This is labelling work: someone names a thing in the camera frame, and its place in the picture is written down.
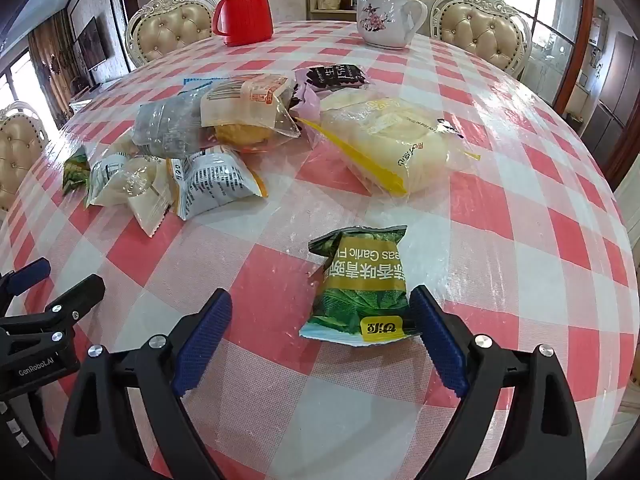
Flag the blue cartoon snack packet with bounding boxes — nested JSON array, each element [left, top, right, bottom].
[[183, 77, 236, 95]]

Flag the dark brown cabinet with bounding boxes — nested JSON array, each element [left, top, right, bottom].
[[597, 30, 640, 141]]

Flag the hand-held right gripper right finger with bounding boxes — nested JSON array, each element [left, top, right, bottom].
[[409, 285, 587, 480]]

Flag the bread bag with yellow strip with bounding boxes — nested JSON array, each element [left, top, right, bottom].
[[295, 89, 482, 197]]

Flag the black television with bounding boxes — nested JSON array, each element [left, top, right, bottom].
[[75, 16, 108, 73]]

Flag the white floral teapot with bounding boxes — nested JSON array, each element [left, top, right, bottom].
[[353, 0, 429, 51]]

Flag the brown curtain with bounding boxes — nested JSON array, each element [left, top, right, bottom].
[[27, 10, 76, 106]]

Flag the cream packet of round balls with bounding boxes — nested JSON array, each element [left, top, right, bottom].
[[122, 156, 176, 238]]

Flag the clear wrapped yellow pastry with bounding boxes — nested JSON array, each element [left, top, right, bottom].
[[200, 74, 302, 153]]

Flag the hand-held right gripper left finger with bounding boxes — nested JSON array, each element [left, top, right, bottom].
[[54, 287, 233, 480]]

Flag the white packet with black text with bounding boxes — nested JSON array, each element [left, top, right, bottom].
[[167, 145, 268, 221]]

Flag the clear grey snack packet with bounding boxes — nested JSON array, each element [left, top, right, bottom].
[[132, 91, 221, 159]]

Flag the red thermos jug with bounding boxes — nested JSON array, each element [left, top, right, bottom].
[[211, 0, 274, 47]]

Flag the purple and black snack packet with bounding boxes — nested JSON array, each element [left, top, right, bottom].
[[291, 63, 369, 150]]

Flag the white packet with green edge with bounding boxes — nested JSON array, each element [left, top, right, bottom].
[[84, 152, 151, 209]]

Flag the green pea snack packet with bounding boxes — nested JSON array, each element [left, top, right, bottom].
[[61, 152, 93, 196], [299, 225, 423, 348]]

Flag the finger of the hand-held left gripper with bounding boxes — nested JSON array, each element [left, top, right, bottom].
[[0, 274, 107, 356], [0, 257, 52, 311]]

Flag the red white checkered tablecloth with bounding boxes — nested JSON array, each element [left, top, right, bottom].
[[0, 20, 633, 480]]

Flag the beige tufted chair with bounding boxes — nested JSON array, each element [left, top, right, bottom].
[[125, 0, 217, 68], [430, 0, 533, 81], [0, 101, 50, 213]]

